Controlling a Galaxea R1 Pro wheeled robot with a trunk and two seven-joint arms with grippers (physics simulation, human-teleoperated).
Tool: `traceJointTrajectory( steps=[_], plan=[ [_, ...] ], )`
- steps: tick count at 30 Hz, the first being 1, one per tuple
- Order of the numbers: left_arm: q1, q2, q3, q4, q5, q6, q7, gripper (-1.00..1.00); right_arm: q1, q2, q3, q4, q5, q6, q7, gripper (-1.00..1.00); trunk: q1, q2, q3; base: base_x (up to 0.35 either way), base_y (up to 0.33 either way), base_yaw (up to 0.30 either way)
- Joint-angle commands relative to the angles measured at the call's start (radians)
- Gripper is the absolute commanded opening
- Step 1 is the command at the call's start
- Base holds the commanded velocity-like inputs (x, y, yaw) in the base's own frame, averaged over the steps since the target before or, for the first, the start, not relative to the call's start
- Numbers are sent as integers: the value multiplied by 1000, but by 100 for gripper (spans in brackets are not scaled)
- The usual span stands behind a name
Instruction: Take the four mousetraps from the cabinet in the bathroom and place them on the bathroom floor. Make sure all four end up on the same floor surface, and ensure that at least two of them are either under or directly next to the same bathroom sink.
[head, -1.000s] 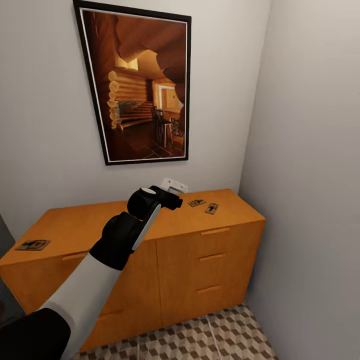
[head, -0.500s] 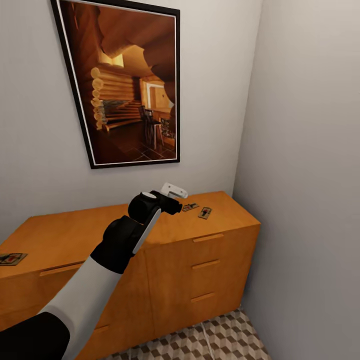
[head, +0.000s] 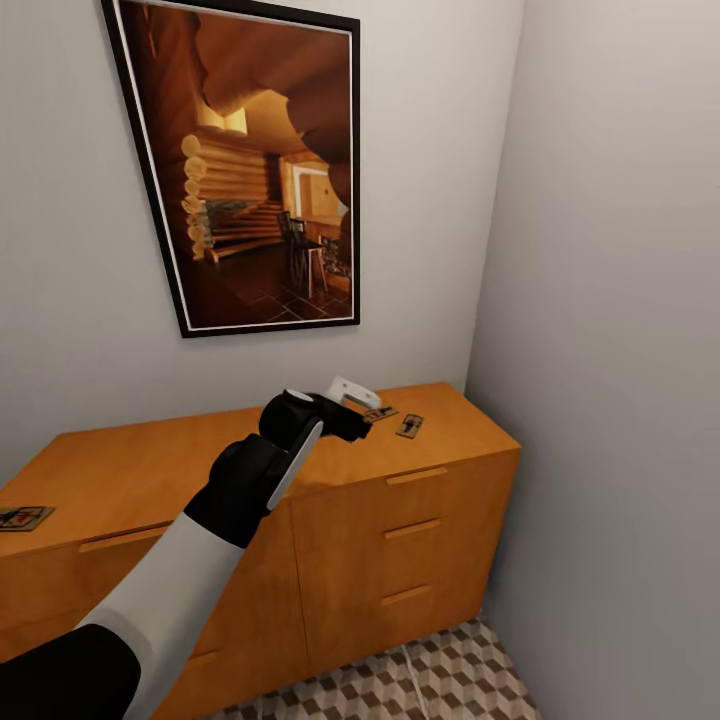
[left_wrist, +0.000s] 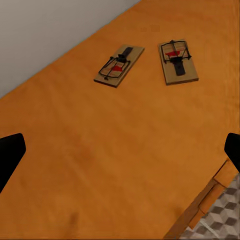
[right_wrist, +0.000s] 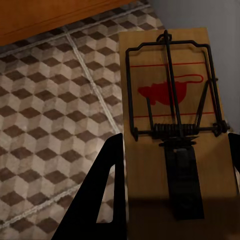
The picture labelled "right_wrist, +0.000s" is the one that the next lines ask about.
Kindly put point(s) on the cabinet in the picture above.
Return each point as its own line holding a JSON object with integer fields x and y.
{"x": 21, "y": 19}

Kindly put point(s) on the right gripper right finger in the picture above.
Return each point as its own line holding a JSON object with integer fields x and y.
{"x": 234, "y": 142}

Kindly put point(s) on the mousetrap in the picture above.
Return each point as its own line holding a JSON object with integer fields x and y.
{"x": 181, "y": 181}

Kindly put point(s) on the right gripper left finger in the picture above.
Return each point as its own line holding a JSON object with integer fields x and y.
{"x": 80, "y": 220}

